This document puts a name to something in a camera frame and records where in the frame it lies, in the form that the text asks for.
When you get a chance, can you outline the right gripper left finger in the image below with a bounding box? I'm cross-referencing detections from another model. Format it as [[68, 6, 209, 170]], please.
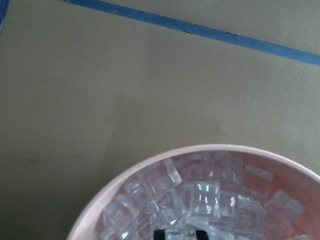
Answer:
[[153, 229, 166, 240]]

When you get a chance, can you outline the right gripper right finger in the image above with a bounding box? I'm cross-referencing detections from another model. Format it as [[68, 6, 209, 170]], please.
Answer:
[[195, 230, 209, 240]]

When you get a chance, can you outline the clear ice cubes pile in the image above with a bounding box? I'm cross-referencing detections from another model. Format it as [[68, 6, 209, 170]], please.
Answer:
[[99, 151, 305, 240]]

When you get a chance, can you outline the pink bowl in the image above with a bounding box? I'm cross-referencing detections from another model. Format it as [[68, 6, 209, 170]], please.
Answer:
[[67, 144, 320, 240]]

